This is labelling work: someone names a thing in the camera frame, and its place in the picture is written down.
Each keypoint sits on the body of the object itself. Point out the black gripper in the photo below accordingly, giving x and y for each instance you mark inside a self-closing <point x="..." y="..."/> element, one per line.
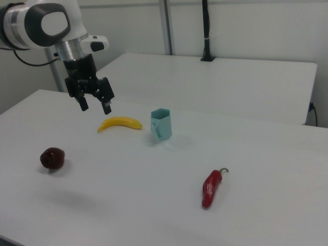
<point x="80" y="68"/>

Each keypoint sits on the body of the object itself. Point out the teal hexagonal mug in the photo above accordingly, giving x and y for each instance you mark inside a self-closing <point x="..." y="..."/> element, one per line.
<point x="165" y="125"/>

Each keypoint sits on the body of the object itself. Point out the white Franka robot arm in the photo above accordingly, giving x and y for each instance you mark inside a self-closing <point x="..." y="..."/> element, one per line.
<point x="64" y="15"/>

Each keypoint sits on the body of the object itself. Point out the yellow banana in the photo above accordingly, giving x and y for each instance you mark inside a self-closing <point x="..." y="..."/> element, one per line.
<point x="120" y="121"/>

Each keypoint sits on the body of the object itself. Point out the dark red apple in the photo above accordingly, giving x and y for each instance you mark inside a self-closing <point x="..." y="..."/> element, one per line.
<point x="52" y="157"/>

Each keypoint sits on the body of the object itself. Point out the red chili pepper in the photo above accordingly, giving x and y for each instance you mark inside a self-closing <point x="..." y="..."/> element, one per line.
<point x="210" y="189"/>

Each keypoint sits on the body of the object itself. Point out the aluminium frame post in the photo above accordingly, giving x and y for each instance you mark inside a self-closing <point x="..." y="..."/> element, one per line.
<point x="167" y="25"/>

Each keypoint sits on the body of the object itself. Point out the black camera stand pole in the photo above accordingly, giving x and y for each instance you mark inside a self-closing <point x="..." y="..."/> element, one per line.
<point x="205" y="25"/>

